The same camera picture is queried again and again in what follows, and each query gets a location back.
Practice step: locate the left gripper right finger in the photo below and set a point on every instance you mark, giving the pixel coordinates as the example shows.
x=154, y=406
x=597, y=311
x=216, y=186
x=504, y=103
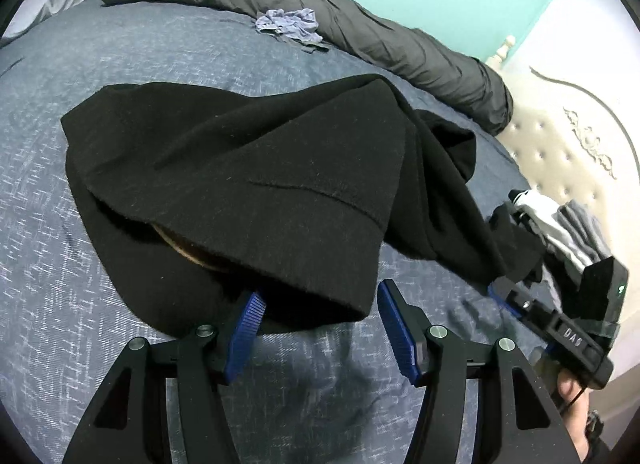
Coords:
x=516, y=420

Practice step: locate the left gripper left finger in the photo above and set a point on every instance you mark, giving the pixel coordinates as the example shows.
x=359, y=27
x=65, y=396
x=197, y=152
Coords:
x=126, y=419

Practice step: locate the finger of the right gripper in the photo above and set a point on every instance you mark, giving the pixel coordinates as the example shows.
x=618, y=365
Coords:
x=502, y=301

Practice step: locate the person's right hand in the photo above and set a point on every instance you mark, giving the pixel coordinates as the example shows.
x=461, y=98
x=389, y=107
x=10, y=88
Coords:
x=576, y=419

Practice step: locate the white black folded garment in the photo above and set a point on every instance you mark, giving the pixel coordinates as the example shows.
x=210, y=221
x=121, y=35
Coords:
x=563, y=243

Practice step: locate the grey folded sweatpants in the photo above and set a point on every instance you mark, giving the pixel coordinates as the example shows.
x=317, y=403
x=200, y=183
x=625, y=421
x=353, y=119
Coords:
x=584, y=230

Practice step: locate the blue patterned bed sheet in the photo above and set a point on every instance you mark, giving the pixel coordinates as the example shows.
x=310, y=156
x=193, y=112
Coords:
x=328, y=396

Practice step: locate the cream tufted headboard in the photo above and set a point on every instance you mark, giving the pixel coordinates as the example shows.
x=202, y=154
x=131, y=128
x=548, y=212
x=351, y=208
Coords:
x=570, y=145

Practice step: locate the small blue crumpled cloth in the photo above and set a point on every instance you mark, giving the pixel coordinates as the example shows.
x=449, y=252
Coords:
x=296, y=27

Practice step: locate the light grey blanket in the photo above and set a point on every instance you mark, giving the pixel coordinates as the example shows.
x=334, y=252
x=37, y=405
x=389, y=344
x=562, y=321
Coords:
x=32, y=13

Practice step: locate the dark grey rolled duvet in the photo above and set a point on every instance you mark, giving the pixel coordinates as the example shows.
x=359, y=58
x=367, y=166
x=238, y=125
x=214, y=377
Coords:
x=466, y=84

